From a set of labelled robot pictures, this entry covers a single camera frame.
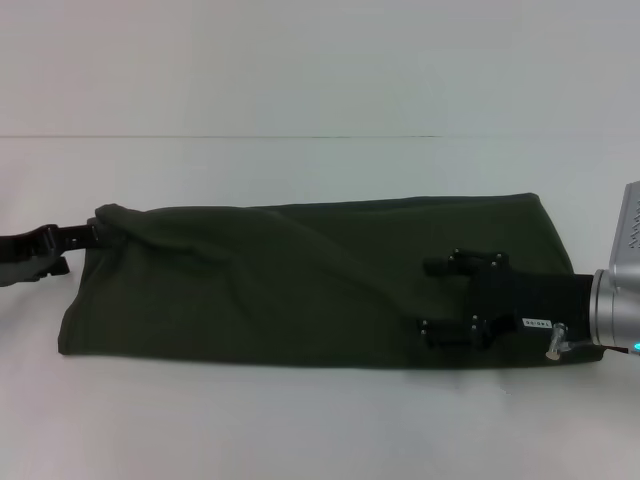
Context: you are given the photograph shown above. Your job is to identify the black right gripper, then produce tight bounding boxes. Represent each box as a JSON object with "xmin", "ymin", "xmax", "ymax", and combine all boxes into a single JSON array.
[{"xmin": 418, "ymin": 246, "xmax": 597, "ymax": 350}]

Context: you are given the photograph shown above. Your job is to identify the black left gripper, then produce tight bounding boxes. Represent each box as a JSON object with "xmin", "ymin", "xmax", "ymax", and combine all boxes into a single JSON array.
[{"xmin": 0, "ymin": 223, "xmax": 102, "ymax": 290}]

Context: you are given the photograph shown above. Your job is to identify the dark green t-shirt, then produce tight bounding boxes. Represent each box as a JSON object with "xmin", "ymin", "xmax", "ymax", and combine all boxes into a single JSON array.
[{"xmin": 57, "ymin": 190, "xmax": 606, "ymax": 375}]

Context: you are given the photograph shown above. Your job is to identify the silver right wrist cable plug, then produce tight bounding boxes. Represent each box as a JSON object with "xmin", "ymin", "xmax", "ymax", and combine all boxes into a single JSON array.
[{"xmin": 544, "ymin": 322, "xmax": 571, "ymax": 362}]

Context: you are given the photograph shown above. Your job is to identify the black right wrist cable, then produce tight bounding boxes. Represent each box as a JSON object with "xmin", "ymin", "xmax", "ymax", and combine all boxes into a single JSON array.
[{"xmin": 567, "ymin": 337, "xmax": 630, "ymax": 355}]

